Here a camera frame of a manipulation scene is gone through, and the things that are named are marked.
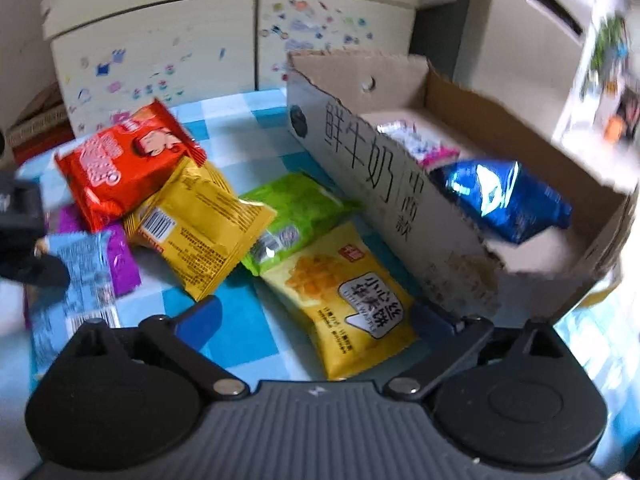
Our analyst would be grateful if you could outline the pink and white snack packet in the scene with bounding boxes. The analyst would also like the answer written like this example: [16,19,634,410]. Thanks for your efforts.
[376,120,460,170]

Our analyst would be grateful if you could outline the yellow waffle snack packet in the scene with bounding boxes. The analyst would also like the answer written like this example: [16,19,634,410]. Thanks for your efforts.
[260,221,420,381]

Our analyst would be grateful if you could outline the white drawer unit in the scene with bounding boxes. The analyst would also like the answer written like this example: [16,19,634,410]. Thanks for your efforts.
[452,0,601,111]

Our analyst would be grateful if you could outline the yellow snack packet with barcode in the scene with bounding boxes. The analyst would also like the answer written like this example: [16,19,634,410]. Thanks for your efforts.
[122,156,277,302]

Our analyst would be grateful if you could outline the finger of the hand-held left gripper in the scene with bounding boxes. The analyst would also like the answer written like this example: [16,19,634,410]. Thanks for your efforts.
[33,250,72,289]

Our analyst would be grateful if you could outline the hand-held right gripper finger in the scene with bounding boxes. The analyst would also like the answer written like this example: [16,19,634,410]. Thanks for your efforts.
[65,295,251,402]

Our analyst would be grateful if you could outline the white panel with colourful stickers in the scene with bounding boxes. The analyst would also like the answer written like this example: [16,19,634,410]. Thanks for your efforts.
[550,0,640,193]

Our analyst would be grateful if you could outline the red snack packet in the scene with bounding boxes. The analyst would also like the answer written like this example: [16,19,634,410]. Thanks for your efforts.
[54,99,207,233]

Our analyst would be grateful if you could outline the blue checked tablecloth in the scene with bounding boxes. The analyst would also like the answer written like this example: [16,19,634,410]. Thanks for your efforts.
[0,87,640,413]

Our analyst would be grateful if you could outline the purple snack packet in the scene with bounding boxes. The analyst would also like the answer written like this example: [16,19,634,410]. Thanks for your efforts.
[47,205,141,297]

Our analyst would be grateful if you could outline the green snack packet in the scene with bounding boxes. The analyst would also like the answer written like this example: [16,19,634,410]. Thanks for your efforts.
[239,172,361,277]

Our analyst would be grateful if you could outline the light blue snack packet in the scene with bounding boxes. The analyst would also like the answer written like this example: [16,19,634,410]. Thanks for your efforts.
[27,230,121,376]

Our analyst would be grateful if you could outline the cream cabinet with stickers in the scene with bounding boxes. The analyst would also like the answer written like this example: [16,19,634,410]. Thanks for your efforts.
[41,0,422,137]

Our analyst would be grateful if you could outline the shiny blue snack packet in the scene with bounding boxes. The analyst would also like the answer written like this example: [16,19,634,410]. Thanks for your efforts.
[430,159,573,245]

